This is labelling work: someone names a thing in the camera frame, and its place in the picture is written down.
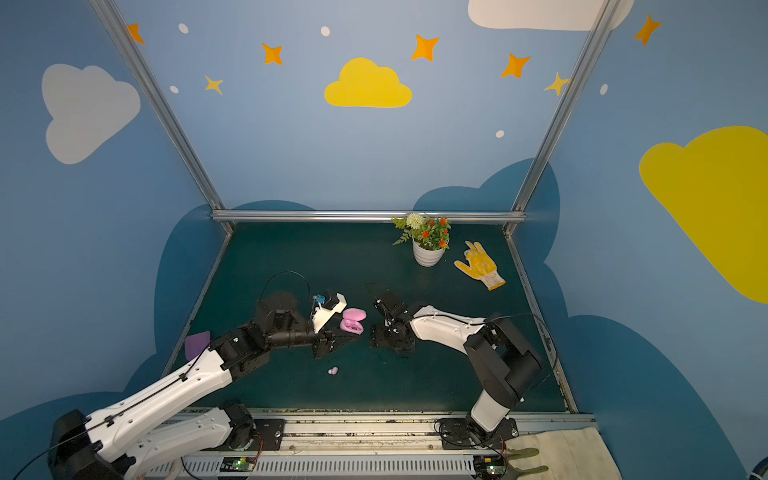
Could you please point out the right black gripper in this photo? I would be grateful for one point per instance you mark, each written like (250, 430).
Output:
(390, 335)

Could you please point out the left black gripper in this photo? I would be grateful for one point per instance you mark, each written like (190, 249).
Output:
(324, 344)

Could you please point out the purple earbud charging case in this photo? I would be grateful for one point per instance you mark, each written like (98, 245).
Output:
(352, 319)

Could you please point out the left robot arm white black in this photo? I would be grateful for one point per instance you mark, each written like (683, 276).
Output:
(127, 439)

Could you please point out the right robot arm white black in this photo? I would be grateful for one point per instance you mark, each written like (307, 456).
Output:
(504, 361)

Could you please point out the white potted flower plant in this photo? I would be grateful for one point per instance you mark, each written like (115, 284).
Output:
(428, 235)

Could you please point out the yellow work glove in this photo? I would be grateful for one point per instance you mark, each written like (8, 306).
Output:
(479, 266)

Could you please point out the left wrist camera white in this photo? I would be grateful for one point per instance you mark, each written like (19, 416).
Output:
(326, 306)

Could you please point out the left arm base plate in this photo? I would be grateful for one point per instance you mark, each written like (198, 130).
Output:
(263, 434)

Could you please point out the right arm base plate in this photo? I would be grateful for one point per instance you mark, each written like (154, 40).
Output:
(464, 434)

